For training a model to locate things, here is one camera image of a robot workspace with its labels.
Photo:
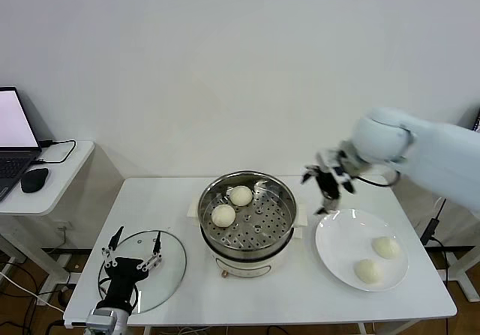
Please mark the round glass lid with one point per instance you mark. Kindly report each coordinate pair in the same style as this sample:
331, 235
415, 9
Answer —
168, 260

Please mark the white steamed baozi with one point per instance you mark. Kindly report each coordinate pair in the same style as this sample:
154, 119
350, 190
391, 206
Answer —
240, 195
224, 215
385, 247
368, 271

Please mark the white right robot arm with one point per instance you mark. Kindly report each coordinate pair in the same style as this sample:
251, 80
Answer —
431, 155

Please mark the black laptop with dark screen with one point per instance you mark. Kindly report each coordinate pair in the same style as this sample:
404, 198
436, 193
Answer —
477, 119

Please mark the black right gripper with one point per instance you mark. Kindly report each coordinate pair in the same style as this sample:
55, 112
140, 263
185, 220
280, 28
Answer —
335, 174

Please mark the white round plate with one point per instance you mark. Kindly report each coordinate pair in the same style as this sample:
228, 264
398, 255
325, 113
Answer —
337, 245

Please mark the stainless steel steamer basket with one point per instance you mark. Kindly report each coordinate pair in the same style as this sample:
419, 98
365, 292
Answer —
262, 222

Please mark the black laptop with white screen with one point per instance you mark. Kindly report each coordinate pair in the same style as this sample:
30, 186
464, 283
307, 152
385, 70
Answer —
11, 125

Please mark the cream electric cooker pot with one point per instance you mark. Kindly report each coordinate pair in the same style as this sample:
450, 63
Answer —
243, 264

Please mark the black computer mouse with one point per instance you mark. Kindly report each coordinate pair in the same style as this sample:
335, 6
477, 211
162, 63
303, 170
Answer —
34, 180

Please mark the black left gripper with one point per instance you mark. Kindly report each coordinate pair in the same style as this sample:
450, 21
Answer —
123, 271

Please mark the white side desk with label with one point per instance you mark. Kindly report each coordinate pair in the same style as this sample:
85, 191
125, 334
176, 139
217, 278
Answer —
465, 280

